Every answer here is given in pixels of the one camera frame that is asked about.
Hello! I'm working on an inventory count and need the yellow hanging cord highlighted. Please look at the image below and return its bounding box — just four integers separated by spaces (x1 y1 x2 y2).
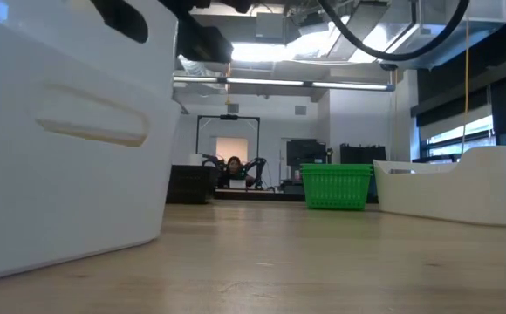
460 17 473 154

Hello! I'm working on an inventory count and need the long linear ceiling light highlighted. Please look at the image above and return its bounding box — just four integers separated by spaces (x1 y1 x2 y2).
172 75 394 92

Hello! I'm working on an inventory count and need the person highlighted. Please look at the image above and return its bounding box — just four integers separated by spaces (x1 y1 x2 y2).
223 155 255 189

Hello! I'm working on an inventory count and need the black storage crate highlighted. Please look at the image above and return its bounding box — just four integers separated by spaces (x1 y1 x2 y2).
338 143 387 166

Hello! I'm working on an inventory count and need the black aluminium table frame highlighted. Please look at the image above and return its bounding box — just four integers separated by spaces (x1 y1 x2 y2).
213 189 306 202

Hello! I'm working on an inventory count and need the black gantry frame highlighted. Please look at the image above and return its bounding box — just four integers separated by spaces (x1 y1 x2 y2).
195 113 262 163

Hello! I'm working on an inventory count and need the green mesh plastic basket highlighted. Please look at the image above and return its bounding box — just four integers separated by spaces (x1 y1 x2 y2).
299 163 374 169
300 167 374 174
301 170 373 212

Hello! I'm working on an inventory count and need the silver ceiling duct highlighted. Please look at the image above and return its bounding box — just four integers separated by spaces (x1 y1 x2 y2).
322 0 506 71

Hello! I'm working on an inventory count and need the bright ceiling light panel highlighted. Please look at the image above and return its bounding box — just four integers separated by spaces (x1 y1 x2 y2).
230 41 324 64

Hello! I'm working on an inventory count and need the white plastic storage bin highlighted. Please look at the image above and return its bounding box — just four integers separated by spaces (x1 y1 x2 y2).
0 15 182 284
373 146 506 228
0 0 181 106

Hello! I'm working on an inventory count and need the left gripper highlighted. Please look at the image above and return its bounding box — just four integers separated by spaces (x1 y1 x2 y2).
176 16 236 65

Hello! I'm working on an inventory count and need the blue object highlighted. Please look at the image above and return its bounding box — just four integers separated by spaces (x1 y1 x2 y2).
368 174 379 204

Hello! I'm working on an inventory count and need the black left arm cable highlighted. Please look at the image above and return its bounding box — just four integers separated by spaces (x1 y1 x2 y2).
317 0 471 63

